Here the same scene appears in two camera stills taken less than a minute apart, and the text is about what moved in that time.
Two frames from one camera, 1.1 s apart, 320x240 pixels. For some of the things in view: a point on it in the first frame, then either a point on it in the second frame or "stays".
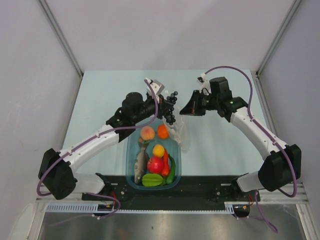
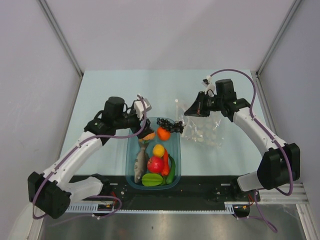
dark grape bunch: [169, 108] to [176, 127]
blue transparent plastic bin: [153, 156] stays
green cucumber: [171, 174] stays
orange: [163, 131] stays
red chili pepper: [165, 168] stays
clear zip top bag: [181, 129] to [202, 131]
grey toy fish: [141, 163] stays
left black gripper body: [148, 109] to [128, 120]
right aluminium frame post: [294, 6] stays
